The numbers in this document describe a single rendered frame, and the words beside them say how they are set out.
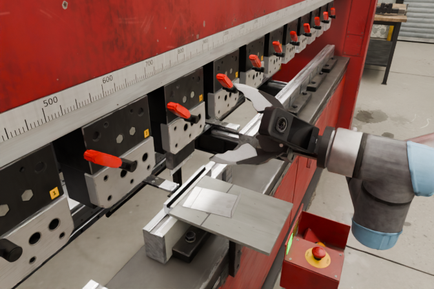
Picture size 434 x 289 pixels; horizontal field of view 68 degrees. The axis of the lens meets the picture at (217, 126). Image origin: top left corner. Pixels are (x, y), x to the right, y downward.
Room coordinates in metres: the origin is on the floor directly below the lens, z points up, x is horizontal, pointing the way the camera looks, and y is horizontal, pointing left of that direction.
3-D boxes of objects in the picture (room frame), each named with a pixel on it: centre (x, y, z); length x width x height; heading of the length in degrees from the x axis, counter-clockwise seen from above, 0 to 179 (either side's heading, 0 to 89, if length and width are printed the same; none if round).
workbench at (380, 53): (5.22, -2.48, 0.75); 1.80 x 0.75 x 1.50; 153
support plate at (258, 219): (0.63, -0.04, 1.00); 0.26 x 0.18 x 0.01; 62
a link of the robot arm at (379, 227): (0.43, -0.28, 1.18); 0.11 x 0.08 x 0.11; 169
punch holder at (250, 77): (1.03, -0.09, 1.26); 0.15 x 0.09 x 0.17; 152
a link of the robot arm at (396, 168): (0.41, -0.28, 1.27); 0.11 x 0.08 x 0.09; 62
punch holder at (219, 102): (0.85, 0.01, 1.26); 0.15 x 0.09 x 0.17; 152
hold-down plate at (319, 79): (1.91, -0.62, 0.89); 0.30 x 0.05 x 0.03; 152
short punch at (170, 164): (0.70, 0.09, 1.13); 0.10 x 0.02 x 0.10; 152
